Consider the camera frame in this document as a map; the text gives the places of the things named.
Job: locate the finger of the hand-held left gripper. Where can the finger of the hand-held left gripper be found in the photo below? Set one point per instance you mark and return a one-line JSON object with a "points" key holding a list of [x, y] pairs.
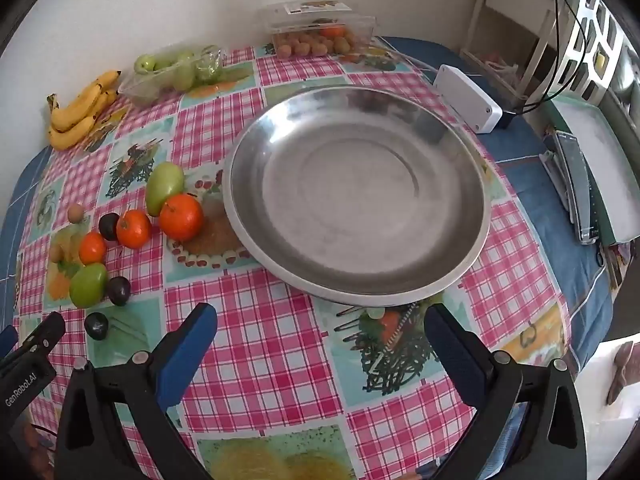
{"points": [[6, 341], [46, 334]]}

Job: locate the group of small green apples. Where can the group of small green apples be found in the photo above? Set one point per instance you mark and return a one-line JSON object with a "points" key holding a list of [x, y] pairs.
{"points": [[150, 62]]}

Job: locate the green-edged grey board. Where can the green-edged grey board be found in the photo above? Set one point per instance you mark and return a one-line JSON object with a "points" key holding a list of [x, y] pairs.
{"points": [[595, 150]]}

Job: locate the white lattice panel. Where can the white lattice panel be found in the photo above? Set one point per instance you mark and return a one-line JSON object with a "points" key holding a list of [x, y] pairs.
{"points": [[571, 45]]}

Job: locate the pile of brown longans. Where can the pile of brown longans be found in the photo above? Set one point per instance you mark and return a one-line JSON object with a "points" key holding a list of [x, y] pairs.
{"points": [[305, 46]]}

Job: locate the medium orange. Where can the medium orange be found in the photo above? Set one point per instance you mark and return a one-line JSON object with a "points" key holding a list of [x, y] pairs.
{"points": [[133, 228]]}

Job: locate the clear bag green fruits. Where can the clear bag green fruits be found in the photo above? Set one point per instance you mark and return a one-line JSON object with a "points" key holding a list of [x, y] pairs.
{"points": [[145, 94]]}

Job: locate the blue cloth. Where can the blue cloth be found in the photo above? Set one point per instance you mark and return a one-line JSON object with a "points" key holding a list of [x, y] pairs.
{"points": [[530, 160]]}

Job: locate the brown longan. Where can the brown longan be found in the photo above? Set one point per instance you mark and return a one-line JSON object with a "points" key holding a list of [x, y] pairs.
{"points": [[56, 253], [76, 213]]}

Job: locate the clear plastic lidded box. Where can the clear plastic lidded box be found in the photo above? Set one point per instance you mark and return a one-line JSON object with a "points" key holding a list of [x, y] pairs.
{"points": [[320, 15]]}

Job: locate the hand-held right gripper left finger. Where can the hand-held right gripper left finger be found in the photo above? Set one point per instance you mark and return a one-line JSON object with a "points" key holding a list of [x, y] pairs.
{"points": [[190, 342]]}

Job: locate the dark plum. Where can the dark plum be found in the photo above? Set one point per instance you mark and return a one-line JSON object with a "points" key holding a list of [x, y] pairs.
{"points": [[96, 325], [119, 290], [108, 226]]}

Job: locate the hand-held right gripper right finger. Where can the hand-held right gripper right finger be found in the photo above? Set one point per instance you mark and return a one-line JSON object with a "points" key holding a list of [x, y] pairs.
{"points": [[452, 352]]}

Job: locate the white plastic box device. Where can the white plastic box device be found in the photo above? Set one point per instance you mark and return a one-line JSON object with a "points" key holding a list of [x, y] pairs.
{"points": [[465, 97]]}

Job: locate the white wooden rack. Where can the white wooden rack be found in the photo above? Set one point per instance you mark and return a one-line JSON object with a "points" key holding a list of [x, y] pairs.
{"points": [[479, 5]]}

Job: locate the bunch of yellow bananas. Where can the bunch of yellow bananas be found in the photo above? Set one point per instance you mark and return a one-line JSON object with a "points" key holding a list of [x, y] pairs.
{"points": [[75, 120]]}

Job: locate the small orange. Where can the small orange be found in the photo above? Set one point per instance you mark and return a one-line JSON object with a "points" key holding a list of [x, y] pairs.
{"points": [[93, 248]]}

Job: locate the pink checked fruit-print tablecloth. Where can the pink checked fruit-print tablecloth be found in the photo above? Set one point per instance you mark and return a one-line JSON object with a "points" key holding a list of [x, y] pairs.
{"points": [[280, 350]]}

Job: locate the small green mango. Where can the small green mango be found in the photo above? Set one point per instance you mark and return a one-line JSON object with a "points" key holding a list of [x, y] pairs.
{"points": [[88, 285]]}

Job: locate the large orange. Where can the large orange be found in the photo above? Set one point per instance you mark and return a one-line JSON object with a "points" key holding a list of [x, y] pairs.
{"points": [[181, 216]]}

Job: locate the round metal plate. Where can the round metal plate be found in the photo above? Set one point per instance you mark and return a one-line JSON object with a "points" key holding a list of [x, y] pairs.
{"points": [[350, 200]]}

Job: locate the brown object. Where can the brown object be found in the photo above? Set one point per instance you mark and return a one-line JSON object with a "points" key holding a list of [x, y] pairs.
{"points": [[622, 370]]}

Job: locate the large green mango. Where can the large green mango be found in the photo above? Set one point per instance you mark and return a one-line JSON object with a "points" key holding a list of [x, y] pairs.
{"points": [[165, 187]]}

